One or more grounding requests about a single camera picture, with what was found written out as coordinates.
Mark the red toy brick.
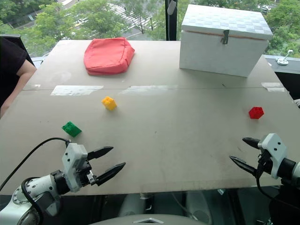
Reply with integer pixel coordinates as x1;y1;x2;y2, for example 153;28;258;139
248;106;264;120

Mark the person in black shirt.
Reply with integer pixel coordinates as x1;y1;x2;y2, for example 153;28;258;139
0;37;38;118

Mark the yellow toy brick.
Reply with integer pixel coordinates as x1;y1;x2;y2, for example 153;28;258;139
101;96;118;111

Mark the white window latch handle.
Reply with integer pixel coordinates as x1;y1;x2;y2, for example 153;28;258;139
276;49;294;66

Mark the silver robot body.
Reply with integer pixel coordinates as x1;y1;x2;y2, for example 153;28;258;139
89;217;211;225

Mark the green toy brick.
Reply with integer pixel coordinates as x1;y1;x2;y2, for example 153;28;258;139
61;121;83;138

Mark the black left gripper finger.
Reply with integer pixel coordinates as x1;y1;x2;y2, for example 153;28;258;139
87;146;114;161
95;162;126;187

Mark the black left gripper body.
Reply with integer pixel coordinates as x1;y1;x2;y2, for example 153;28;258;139
75;159;98;188

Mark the black window frame post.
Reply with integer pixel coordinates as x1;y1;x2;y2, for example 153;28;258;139
165;0;179;41

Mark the red fabric pouch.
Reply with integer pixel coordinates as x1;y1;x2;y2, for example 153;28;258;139
83;37;135;76

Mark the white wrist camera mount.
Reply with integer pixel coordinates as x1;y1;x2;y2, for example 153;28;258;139
257;133;288;180
61;142;89;193

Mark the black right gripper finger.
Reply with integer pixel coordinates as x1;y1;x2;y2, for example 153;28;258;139
242;137;261;149
229;155;258;177

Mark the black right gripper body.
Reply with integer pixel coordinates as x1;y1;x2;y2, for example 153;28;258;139
256;149;273;176

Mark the white lidded box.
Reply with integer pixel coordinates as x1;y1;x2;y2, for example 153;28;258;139
179;4;274;78

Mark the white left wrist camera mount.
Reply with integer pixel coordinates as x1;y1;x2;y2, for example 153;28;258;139
61;142;89;193

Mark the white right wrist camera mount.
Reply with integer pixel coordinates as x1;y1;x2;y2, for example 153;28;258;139
257;133;288;180

